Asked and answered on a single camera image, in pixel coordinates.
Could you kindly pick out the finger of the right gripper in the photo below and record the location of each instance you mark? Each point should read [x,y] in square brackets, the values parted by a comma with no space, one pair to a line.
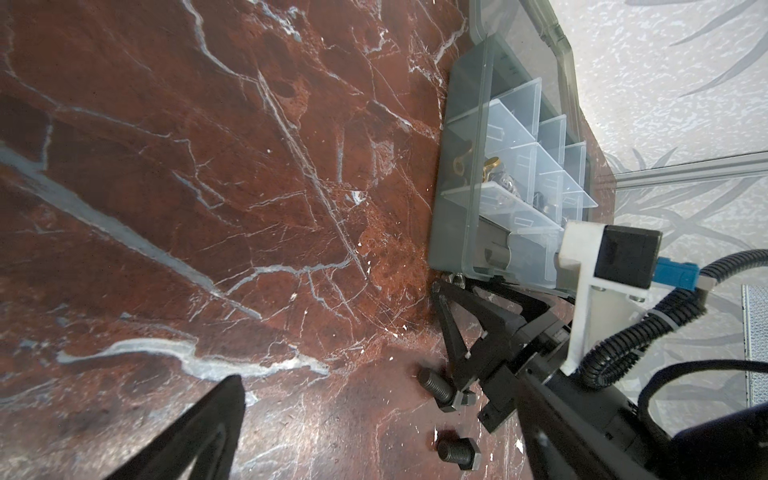
[487,325]

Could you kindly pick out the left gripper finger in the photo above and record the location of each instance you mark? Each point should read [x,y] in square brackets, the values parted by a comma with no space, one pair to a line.
[202,441]

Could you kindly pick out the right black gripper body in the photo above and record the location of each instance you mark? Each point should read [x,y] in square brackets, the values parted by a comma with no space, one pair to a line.
[571,431]

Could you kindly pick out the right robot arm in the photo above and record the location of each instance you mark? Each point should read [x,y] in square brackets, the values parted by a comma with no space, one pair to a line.
[731,446]

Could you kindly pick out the black bolt pair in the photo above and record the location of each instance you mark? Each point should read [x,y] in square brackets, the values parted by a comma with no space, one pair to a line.
[446,396]

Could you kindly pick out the lone black screw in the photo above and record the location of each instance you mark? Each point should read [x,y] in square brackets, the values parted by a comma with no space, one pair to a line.
[463,452]

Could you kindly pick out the grey compartment organizer box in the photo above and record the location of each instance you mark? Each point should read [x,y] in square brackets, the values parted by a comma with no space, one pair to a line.
[513,164]

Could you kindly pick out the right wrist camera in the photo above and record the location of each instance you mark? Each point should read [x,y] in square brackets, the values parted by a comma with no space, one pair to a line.
[610,269]

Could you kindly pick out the white wire mesh basket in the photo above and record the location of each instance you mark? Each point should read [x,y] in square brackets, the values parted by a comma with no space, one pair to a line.
[754,301]

